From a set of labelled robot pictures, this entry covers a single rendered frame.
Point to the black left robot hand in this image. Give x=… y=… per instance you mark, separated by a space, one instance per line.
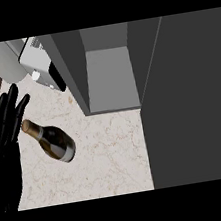
x=0 y=150

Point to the dark wine bottle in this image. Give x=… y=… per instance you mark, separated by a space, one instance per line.
x=55 y=143

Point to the grey open cabinet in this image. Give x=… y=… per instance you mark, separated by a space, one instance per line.
x=109 y=79

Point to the dark grey cabinet door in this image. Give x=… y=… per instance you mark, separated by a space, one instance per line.
x=192 y=103

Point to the pale grey cylinder appliance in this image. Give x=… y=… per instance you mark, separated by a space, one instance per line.
x=1 y=60

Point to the white coffee machine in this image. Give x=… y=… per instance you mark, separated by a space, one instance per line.
x=43 y=67

